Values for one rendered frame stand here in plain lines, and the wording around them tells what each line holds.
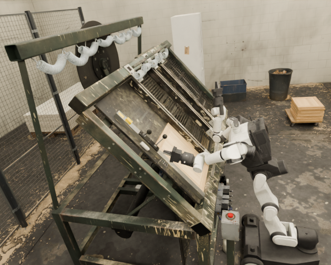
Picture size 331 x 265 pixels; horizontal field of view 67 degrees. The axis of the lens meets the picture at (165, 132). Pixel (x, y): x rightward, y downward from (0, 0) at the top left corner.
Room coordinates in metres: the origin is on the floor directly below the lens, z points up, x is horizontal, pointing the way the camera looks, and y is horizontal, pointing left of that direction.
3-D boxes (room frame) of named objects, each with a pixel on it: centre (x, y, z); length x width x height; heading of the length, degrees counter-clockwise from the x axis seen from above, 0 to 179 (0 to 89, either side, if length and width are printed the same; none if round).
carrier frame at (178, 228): (2.53, 0.10, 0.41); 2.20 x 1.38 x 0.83; 161
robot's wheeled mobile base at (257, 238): (1.59, -0.93, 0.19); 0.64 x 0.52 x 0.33; 71
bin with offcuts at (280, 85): (5.51, -2.78, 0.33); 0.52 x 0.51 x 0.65; 165
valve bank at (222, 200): (1.71, -0.45, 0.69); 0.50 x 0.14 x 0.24; 161
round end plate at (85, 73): (2.57, 0.52, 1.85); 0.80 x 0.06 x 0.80; 161
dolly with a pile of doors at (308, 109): (4.21, -2.62, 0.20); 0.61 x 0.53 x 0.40; 165
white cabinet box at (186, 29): (5.84, -0.79, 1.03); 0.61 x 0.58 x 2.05; 165
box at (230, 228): (1.27, -0.37, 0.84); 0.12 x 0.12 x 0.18; 71
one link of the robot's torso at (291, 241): (1.58, -0.96, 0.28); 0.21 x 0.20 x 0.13; 71
